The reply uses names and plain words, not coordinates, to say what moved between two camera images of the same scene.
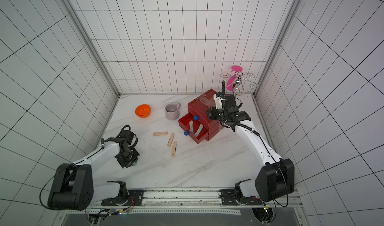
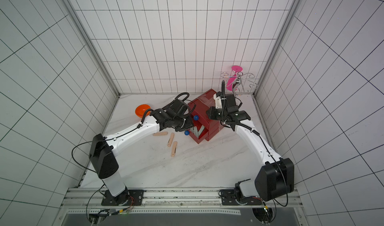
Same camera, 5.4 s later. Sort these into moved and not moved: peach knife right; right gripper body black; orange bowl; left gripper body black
Moved: left gripper body black
Not moved: right gripper body black; orange bowl; peach knife right
